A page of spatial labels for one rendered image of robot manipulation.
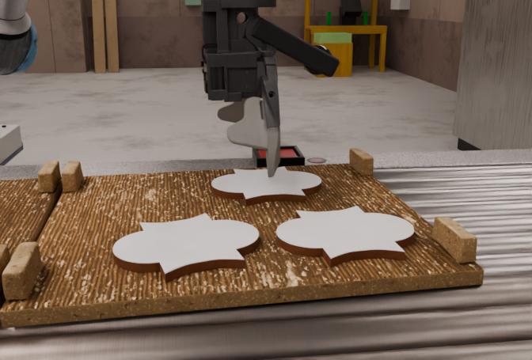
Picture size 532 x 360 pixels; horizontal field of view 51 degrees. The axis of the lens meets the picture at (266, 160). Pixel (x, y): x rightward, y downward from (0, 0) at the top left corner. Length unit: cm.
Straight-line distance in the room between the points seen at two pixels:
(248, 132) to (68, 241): 22
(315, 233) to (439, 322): 15
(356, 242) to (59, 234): 30
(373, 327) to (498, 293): 14
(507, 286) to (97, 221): 42
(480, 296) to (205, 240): 26
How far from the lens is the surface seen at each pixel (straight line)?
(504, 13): 419
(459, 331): 49
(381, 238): 56
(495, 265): 61
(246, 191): 68
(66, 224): 64
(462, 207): 75
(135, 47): 1037
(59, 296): 50
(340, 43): 902
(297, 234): 56
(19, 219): 67
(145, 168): 90
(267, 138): 62
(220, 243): 54
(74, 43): 1000
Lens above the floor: 117
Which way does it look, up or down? 16 degrees down
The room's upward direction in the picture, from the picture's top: straight up
